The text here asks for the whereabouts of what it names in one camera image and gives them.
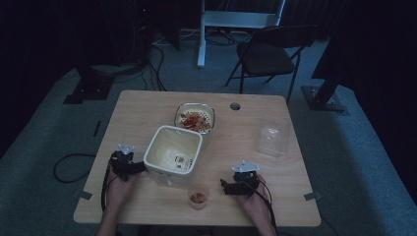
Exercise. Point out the white metal stand frame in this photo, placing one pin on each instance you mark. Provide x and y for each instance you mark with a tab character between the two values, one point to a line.
236	19

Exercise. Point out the white square container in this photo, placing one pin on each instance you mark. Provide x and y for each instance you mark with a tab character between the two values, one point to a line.
173	151

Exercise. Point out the black folding chair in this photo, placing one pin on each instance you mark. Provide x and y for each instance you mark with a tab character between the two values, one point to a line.
265	59

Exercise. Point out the small clear cup with food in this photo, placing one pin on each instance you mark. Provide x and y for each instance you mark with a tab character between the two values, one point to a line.
198	198

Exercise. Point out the person's left hand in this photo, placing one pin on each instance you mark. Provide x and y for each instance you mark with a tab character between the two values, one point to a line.
119	191

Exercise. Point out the clear plastic lid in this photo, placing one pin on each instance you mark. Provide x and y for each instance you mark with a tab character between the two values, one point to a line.
273	137

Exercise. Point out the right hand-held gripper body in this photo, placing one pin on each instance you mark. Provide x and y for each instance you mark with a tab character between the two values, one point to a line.
245	180

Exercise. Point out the small black floor strip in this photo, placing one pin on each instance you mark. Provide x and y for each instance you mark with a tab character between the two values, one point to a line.
97	128

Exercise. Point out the black stand base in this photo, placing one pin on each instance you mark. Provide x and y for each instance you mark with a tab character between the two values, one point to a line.
323	96
90	87

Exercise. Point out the person's right hand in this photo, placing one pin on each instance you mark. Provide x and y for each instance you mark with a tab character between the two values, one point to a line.
257	201

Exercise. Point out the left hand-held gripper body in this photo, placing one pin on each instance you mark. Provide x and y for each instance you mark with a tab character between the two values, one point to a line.
123	160

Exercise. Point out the white strainer bowl with food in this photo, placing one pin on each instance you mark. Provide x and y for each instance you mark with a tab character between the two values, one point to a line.
195	119

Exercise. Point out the grey tape piece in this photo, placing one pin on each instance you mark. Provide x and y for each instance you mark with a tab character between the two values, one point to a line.
312	196
84	195

